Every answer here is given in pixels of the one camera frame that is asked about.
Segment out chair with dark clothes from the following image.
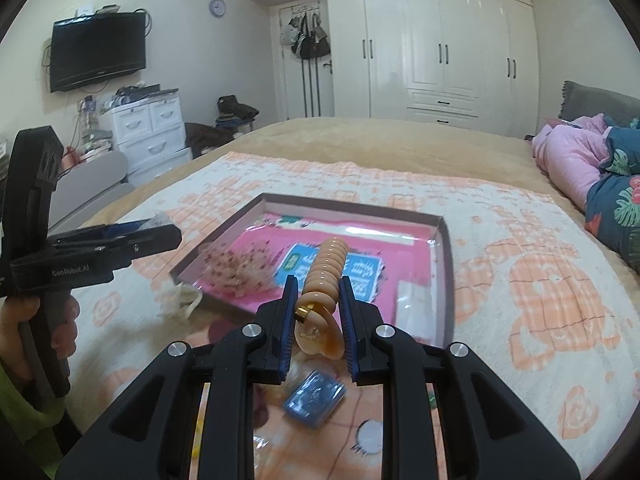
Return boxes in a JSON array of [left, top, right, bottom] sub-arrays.
[[215, 95, 261, 137]]

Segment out person's left hand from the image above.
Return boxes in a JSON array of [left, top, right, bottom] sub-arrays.
[[0, 294, 81, 378]]

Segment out small blue box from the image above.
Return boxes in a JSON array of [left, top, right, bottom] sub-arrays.
[[282, 370, 347, 430]]

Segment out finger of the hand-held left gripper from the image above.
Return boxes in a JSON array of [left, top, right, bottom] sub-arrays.
[[100, 225, 183, 268], [47, 216, 171, 250]]

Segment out sheer red-flowered scrunchie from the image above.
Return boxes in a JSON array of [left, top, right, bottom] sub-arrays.
[[197, 240, 281, 301]]

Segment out person's left forearm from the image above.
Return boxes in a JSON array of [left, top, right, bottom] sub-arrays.
[[0, 360, 68, 480]]

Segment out dark clothing pile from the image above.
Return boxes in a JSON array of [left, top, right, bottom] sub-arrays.
[[184, 122, 237, 159]]

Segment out dark red hair claw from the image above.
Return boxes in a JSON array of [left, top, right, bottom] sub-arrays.
[[206, 316, 246, 348]]

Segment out black wall television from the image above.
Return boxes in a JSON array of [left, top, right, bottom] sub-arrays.
[[50, 11, 147, 93]]

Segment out grey quilted cover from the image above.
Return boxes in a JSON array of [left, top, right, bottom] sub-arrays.
[[557, 81, 640, 127]]

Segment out white drawer cabinet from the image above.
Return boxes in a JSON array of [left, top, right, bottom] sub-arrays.
[[102, 87, 193, 186]]

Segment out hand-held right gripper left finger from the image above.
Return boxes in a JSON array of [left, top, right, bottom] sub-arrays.
[[55, 275, 301, 480]]

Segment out grey sofa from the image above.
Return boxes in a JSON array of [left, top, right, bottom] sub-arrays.
[[47, 151, 137, 233]]

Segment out blue floral quilt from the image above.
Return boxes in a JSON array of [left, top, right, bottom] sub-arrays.
[[584, 117, 640, 275]]

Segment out cluttered wire rack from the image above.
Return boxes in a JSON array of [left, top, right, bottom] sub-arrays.
[[65, 95, 117, 163]]

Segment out peach and white blanket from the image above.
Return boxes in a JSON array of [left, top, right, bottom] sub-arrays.
[[65, 152, 640, 480]]

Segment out blue printed card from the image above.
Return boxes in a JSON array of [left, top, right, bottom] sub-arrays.
[[272, 242, 386, 306]]

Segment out black hanging bag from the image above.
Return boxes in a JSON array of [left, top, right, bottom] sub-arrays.
[[291, 12, 332, 60]]

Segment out peach beaded hair clip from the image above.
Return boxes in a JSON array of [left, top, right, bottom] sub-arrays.
[[295, 237, 348, 361]]

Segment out beige bed cover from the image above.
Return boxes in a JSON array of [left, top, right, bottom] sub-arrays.
[[80, 117, 591, 241]]

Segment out white wardrobe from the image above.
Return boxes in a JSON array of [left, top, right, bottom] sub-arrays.
[[247, 0, 541, 141]]

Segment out cream dotted hair clip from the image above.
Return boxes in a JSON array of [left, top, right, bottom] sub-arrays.
[[159, 282, 203, 318]]

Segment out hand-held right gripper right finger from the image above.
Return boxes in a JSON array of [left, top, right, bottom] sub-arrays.
[[337, 275, 583, 480]]

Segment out grey shallow cardboard box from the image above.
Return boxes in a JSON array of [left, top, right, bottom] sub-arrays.
[[169, 191, 456, 348]]

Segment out pink clothes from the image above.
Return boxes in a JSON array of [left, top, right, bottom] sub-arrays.
[[531, 114, 622, 211]]

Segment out pink paper sheet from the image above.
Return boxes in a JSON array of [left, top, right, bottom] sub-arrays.
[[200, 210, 441, 331]]

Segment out white door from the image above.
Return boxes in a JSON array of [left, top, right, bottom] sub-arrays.
[[272, 2, 336, 121]]

